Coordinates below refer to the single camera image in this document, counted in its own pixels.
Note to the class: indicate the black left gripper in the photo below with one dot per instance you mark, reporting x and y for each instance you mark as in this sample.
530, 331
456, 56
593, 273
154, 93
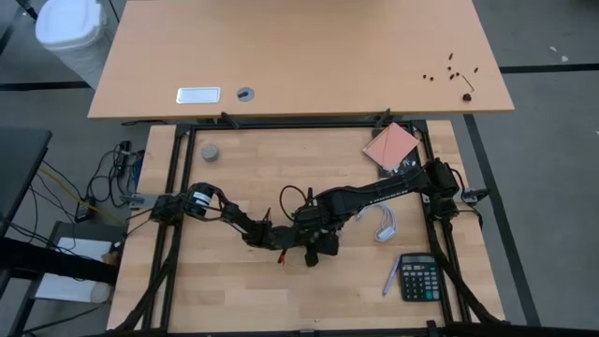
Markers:
273, 236

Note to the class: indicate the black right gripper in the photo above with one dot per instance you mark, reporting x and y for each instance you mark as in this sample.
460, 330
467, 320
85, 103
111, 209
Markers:
318, 229

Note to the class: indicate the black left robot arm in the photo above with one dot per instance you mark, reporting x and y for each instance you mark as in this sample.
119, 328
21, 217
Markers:
234, 217

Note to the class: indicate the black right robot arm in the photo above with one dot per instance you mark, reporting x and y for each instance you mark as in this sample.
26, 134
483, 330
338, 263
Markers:
374, 189

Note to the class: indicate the lavender pen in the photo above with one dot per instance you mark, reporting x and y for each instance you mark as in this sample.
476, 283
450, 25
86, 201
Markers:
391, 276

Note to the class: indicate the grey cylinder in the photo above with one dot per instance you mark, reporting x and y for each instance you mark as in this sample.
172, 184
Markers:
209, 152

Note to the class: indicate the black desk calculator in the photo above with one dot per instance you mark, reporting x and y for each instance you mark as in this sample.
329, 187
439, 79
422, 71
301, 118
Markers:
420, 278

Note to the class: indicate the black paperback book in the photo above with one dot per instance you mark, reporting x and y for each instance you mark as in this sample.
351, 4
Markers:
408, 165

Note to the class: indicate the silver desk plate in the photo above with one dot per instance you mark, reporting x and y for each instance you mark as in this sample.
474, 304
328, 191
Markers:
198, 95

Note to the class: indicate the light wooden desk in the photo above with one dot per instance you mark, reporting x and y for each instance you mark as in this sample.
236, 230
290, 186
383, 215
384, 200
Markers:
304, 56

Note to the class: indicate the black power adapter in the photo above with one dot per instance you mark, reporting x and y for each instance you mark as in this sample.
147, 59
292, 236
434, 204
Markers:
84, 210

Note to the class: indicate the white board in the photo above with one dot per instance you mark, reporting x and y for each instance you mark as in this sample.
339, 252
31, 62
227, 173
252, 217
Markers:
70, 281

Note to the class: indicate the black knob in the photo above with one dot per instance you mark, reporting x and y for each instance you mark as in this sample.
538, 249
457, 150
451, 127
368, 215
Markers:
467, 97

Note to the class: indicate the black allen key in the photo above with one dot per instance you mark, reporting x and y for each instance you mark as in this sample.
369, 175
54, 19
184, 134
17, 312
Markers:
468, 84

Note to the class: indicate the black side table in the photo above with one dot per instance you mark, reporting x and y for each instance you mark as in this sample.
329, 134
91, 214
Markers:
21, 173

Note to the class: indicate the white trash bin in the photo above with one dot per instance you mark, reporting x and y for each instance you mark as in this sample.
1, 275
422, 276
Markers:
70, 33

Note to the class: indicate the black aluminium table frame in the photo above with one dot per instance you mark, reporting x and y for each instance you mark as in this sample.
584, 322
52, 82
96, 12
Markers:
185, 164

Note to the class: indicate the silver frame bracket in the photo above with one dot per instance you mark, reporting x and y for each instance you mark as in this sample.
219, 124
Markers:
473, 194
139, 200

